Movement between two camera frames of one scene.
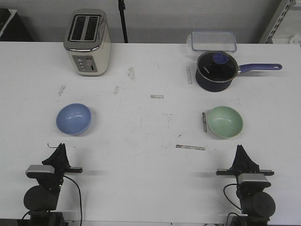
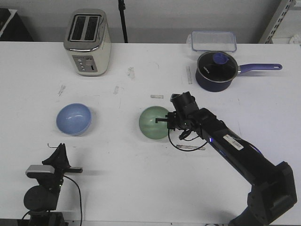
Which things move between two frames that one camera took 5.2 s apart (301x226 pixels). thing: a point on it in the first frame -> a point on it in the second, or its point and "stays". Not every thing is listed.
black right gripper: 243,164 -> 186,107
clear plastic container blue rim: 212,41 stays
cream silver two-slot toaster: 88,38 stays
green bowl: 225,122 -> 147,124
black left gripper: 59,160 stays
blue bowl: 74,119 stays
